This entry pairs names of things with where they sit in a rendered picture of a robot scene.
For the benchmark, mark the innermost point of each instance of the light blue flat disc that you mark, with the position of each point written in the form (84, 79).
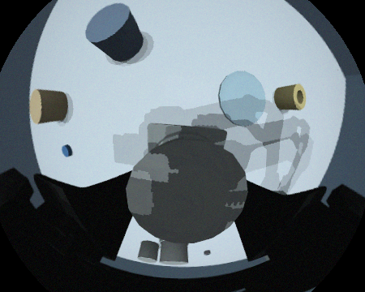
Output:
(241, 98)

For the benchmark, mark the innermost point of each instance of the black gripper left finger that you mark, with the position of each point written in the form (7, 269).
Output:
(101, 210)

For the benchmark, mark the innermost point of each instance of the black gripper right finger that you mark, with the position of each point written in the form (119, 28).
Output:
(266, 215)

